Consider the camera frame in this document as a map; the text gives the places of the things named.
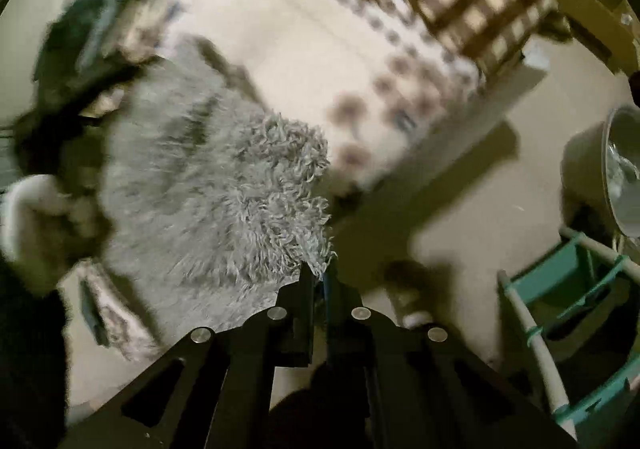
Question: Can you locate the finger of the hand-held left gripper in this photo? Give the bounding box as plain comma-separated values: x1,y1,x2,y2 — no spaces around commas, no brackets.
77,56,163,119

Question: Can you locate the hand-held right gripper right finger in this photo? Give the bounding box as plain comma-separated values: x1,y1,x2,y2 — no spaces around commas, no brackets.
322,256,576,449

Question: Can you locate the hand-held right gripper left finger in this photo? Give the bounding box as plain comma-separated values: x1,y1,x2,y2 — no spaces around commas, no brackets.
57,261,321,449

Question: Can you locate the grey fleece blanket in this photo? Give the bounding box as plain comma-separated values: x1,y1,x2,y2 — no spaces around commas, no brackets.
97,36,336,325

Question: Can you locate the person's left hand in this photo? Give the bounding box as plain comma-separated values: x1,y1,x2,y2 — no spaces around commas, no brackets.
0,174,108,297

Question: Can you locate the person's right slipper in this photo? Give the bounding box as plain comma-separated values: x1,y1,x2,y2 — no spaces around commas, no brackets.
385,261,435,330

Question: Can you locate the floral bed blanket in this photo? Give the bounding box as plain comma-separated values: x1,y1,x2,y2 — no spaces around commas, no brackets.
80,0,488,362

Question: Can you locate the teal and white rack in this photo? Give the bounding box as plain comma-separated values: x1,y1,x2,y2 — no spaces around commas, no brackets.
497,226,640,440

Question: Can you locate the round grey bin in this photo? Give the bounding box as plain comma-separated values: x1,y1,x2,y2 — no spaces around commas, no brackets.
560,104,640,240

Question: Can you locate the small cardboard box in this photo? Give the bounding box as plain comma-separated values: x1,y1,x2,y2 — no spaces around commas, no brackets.
520,0,640,75

